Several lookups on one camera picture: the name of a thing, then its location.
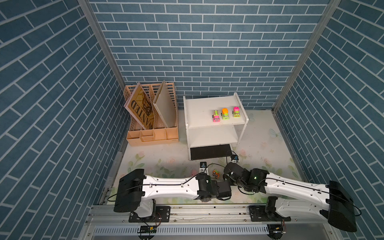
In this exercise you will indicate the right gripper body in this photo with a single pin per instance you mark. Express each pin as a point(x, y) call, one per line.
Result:
point(238, 183)

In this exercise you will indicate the green striped toy car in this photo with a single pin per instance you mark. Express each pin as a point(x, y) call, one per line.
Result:
point(216, 117)

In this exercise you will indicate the orange green toy car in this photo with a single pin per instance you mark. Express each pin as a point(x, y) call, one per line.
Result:
point(225, 114)

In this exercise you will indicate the pink green toy car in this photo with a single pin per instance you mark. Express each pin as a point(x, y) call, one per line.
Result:
point(236, 112)

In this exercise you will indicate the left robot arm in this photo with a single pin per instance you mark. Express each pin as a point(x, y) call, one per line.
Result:
point(138, 192)

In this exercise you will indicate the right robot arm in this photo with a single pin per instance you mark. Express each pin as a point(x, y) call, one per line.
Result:
point(328, 202)

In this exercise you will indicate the green toy truck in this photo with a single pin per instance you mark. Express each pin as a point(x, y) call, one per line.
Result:
point(216, 174)

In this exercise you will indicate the floral table mat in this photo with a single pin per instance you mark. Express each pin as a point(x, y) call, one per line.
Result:
point(262, 146)

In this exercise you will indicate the white three-tier shelf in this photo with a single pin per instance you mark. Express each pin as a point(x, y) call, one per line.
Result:
point(209, 140)

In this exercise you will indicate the peach desk file organizer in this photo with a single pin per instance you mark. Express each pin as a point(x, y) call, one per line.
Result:
point(154, 114)

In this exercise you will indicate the beige board book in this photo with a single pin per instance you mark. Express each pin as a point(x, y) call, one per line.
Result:
point(165, 107)

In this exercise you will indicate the wanted poster book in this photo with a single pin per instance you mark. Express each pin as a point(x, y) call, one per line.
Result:
point(140, 107)

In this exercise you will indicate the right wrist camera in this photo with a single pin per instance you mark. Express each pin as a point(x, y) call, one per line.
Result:
point(234, 158)

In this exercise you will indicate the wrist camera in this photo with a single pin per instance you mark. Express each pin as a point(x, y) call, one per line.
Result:
point(234, 158)
point(203, 167)

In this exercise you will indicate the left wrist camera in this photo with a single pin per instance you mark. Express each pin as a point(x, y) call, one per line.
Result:
point(203, 167)

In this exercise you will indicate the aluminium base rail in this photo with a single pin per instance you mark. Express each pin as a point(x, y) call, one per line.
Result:
point(200, 214)

